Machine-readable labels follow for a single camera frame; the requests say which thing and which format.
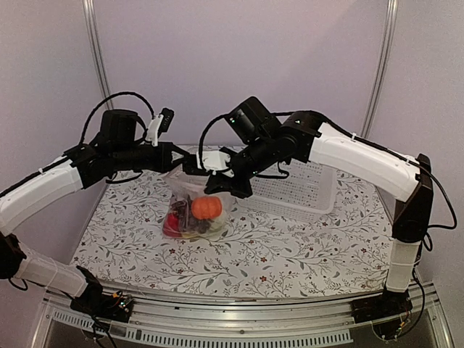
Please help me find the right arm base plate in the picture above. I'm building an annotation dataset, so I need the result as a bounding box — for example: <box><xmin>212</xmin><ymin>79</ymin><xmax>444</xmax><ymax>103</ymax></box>
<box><xmin>350</xmin><ymin>289</ymin><xmax>413</xmax><ymax>323</ymax></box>

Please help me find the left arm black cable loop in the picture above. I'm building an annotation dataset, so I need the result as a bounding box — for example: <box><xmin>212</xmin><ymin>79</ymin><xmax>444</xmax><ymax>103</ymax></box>
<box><xmin>79</xmin><ymin>92</ymin><xmax>155</xmax><ymax>146</ymax></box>

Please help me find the left aluminium frame post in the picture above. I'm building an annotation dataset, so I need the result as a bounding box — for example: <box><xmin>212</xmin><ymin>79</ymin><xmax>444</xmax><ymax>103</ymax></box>
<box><xmin>82</xmin><ymin>0</ymin><xmax>111</xmax><ymax>98</ymax></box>

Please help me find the yellow banana toy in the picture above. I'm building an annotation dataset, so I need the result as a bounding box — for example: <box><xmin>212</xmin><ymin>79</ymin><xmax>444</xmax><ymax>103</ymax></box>
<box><xmin>181</xmin><ymin>233</ymin><xmax>206</xmax><ymax>240</ymax></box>

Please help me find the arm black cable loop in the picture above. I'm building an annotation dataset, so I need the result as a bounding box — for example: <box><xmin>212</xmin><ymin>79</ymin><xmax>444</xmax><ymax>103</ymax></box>
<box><xmin>196</xmin><ymin>114</ymin><xmax>233</xmax><ymax>171</ymax></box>
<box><xmin>79</xmin><ymin>92</ymin><xmax>155</xmax><ymax>146</ymax></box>

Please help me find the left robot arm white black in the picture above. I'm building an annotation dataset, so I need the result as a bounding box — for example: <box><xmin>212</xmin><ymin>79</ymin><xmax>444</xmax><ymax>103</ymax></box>
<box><xmin>1</xmin><ymin>108</ymin><xmax>197</xmax><ymax>315</ymax></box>

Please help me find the white plastic basket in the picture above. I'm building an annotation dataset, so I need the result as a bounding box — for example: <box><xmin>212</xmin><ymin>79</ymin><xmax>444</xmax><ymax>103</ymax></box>
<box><xmin>236</xmin><ymin>161</ymin><xmax>336</xmax><ymax>223</ymax></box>

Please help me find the aluminium frame post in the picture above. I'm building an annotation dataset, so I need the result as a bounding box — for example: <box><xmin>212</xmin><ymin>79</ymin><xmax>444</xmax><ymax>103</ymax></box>
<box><xmin>361</xmin><ymin>0</ymin><xmax>398</xmax><ymax>138</ymax></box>
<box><xmin>82</xmin><ymin>0</ymin><xmax>111</xmax><ymax>98</ymax></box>

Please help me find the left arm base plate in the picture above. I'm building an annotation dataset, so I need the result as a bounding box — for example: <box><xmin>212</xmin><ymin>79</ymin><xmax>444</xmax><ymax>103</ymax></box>
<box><xmin>70</xmin><ymin>290</ymin><xmax>134</xmax><ymax>323</ymax></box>

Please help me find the floral table cloth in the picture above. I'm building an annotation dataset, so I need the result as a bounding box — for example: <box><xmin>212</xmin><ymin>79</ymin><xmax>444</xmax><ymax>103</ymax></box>
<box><xmin>72</xmin><ymin>172</ymin><xmax>392</xmax><ymax>298</ymax></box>

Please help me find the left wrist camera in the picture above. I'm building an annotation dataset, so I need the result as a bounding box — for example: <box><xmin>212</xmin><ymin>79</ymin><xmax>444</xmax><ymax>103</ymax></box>
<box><xmin>145</xmin><ymin>108</ymin><xmax>175</xmax><ymax>147</ymax></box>

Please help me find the orange toy fruit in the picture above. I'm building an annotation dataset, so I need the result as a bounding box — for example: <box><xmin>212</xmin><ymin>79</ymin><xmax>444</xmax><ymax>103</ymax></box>
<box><xmin>191</xmin><ymin>196</ymin><xmax>223</xmax><ymax>220</ymax></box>

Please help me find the dark red grapes toy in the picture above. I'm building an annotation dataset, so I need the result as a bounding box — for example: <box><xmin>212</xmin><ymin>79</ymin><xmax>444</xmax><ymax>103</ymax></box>
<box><xmin>168</xmin><ymin>196</ymin><xmax>210</xmax><ymax>234</ymax></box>

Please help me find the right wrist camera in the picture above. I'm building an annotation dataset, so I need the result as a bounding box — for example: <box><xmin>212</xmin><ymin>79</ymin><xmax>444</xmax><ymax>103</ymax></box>
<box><xmin>196</xmin><ymin>150</ymin><xmax>234</xmax><ymax>178</ymax></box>

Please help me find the front aluminium rail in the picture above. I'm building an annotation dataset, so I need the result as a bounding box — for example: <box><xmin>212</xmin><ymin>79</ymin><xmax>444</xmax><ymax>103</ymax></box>
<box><xmin>31</xmin><ymin>282</ymin><xmax>455</xmax><ymax>347</ymax></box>

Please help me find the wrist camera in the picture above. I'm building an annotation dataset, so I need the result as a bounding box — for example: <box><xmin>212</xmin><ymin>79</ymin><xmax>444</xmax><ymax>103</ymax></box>
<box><xmin>145</xmin><ymin>108</ymin><xmax>175</xmax><ymax>147</ymax></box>
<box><xmin>196</xmin><ymin>150</ymin><xmax>234</xmax><ymax>178</ymax></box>

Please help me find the white cauliflower toy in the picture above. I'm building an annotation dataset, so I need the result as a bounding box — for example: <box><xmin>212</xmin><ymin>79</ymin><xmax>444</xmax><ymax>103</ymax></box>
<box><xmin>207</xmin><ymin>217</ymin><xmax>227</xmax><ymax>234</ymax></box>

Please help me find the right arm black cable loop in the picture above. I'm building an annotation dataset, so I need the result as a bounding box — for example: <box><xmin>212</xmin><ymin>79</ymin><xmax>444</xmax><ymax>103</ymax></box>
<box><xmin>196</xmin><ymin>114</ymin><xmax>233</xmax><ymax>171</ymax></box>

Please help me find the right aluminium frame post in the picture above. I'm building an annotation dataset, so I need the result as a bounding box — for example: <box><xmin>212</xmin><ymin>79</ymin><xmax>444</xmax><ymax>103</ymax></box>
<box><xmin>361</xmin><ymin>0</ymin><xmax>398</xmax><ymax>138</ymax></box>

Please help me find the clear zip top bag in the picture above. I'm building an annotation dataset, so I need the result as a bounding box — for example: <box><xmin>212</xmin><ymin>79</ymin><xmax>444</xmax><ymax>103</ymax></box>
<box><xmin>162</xmin><ymin>167</ymin><xmax>234</xmax><ymax>239</ymax></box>

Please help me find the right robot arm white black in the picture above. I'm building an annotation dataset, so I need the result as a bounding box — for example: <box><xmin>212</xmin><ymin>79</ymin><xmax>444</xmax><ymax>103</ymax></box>
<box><xmin>196</xmin><ymin>96</ymin><xmax>441</xmax><ymax>317</ymax></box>

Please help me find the red toy pepper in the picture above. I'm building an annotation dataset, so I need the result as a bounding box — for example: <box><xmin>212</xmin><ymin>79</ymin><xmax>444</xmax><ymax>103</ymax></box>
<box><xmin>162</xmin><ymin>213</ymin><xmax>182</xmax><ymax>238</ymax></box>

